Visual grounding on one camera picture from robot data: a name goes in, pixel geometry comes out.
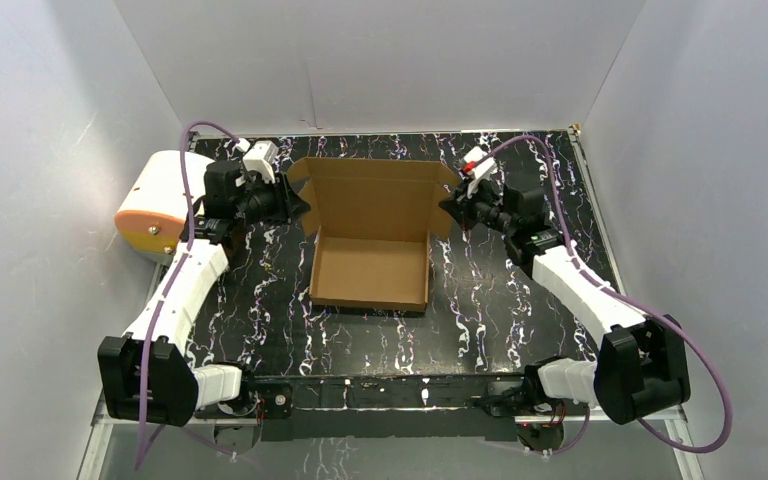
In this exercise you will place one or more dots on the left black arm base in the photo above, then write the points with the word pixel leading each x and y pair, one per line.
pixel 243 418

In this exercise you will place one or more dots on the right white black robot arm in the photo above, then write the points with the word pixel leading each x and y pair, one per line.
pixel 641 365

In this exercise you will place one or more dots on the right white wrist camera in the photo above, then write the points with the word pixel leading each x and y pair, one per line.
pixel 477 165

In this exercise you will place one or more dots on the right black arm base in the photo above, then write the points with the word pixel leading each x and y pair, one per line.
pixel 545 436

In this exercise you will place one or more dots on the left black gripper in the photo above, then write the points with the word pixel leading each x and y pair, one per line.
pixel 285 201

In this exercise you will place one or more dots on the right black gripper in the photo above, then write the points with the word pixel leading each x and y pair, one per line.
pixel 460 206

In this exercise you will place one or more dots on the brown cardboard box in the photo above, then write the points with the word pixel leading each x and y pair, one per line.
pixel 374 221

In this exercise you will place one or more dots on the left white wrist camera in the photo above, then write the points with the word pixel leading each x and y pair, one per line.
pixel 259 158

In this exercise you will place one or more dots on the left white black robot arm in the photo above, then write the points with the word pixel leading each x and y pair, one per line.
pixel 198 227

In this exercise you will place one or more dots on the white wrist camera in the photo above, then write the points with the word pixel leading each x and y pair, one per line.
pixel 259 158
pixel 477 165

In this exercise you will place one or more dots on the cream cylindrical drum device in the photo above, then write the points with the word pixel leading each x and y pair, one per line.
pixel 149 205

